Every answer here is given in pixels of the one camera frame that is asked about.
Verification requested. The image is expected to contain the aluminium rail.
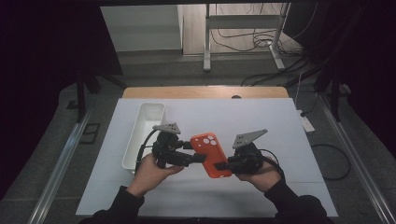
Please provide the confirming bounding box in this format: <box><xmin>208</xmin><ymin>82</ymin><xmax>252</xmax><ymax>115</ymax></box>
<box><xmin>26</xmin><ymin>109</ymin><xmax>92</xmax><ymax>224</ymax></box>
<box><xmin>317</xmin><ymin>92</ymin><xmax>396</xmax><ymax>224</ymax></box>

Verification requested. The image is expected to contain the tangle of black floor cables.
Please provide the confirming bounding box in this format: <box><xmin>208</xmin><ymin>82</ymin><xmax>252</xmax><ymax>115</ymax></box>
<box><xmin>208</xmin><ymin>27</ymin><xmax>311</xmax><ymax>58</ymax></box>

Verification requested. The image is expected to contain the white metal desk frame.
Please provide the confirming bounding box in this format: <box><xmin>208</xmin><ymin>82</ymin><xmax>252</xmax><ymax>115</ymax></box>
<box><xmin>202</xmin><ymin>2</ymin><xmax>291</xmax><ymax>73</ymax></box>

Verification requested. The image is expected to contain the orange phone case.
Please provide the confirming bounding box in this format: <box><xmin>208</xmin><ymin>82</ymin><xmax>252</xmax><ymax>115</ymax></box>
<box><xmin>190</xmin><ymin>132</ymin><xmax>233</xmax><ymax>179</ymax></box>

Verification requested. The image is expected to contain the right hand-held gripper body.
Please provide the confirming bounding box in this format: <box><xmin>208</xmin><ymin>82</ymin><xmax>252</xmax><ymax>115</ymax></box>
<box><xmin>227</xmin><ymin>128</ymin><xmax>269</xmax><ymax>175</ymax></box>

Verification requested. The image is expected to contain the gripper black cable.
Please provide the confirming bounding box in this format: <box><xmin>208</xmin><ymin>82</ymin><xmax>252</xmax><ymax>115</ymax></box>
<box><xmin>134</xmin><ymin>129</ymin><xmax>159</xmax><ymax>174</ymax></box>
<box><xmin>259</xmin><ymin>147</ymin><xmax>286</xmax><ymax>182</ymax></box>

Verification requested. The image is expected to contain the person's left hand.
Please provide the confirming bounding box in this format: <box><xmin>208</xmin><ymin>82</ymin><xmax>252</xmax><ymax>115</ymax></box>
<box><xmin>125</xmin><ymin>152</ymin><xmax>186</xmax><ymax>199</ymax></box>

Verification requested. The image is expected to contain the thin white cable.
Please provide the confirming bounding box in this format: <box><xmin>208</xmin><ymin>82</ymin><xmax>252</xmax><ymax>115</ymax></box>
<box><xmin>293</xmin><ymin>71</ymin><xmax>304</xmax><ymax>112</ymax></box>

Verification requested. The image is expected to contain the black looped floor cable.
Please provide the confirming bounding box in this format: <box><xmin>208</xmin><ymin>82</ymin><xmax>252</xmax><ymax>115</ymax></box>
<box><xmin>310</xmin><ymin>143</ymin><xmax>352</xmax><ymax>182</ymax></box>

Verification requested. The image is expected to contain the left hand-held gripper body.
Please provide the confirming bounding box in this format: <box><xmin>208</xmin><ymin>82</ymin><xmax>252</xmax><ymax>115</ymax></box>
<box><xmin>151</xmin><ymin>121</ymin><xmax>194</xmax><ymax>170</ymax></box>

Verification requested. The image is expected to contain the white power strip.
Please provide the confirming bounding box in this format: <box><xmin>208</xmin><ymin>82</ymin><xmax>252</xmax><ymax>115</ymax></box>
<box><xmin>297</xmin><ymin>109</ymin><xmax>317</xmax><ymax>133</ymax></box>

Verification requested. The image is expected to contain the black stand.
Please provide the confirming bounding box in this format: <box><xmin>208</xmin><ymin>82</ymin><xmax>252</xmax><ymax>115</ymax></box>
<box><xmin>313</xmin><ymin>66</ymin><xmax>344</xmax><ymax>123</ymax></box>
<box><xmin>74</xmin><ymin>72</ymin><xmax>126</xmax><ymax>123</ymax></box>

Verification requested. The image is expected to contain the person's right hand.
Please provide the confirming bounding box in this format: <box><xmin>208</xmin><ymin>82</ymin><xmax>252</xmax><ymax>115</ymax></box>
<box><xmin>234</xmin><ymin>161</ymin><xmax>283</xmax><ymax>194</ymax></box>

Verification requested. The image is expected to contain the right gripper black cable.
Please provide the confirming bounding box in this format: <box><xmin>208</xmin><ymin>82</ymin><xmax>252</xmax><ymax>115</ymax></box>
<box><xmin>259</xmin><ymin>147</ymin><xmax>286</xmax><ymax>182</ymax></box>

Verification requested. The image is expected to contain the white plastic bin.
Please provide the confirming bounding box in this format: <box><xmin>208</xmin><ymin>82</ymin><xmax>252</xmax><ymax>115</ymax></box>
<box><xmin>121</xmin><ymin>102</ymin><xmax>166</xmax><ymax>175</ymax></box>

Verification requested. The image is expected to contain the dark curtain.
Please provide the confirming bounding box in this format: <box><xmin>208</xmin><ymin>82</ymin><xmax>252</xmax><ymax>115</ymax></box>
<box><xmin>0</xmin><ymin>0</ymin><xmax>123</xmax><ymax>200</ymax></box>
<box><xmin>284</xmin><ymin>0</ymin><xmax>396</xmax><ymax>158</ymax></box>

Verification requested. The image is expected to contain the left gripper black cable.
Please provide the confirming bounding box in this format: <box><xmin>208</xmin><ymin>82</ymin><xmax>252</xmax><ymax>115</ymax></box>
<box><xmin>134</xmin><ymin>129</ymin><xmax>159</xmax><ymax>174</ymax></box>

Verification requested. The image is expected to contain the white cabinet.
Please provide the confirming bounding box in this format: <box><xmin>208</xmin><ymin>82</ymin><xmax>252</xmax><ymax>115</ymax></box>
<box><xmin>99</xmin><ymin>4</ymin><xmax>185</xmax><ymax>53</ymax></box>

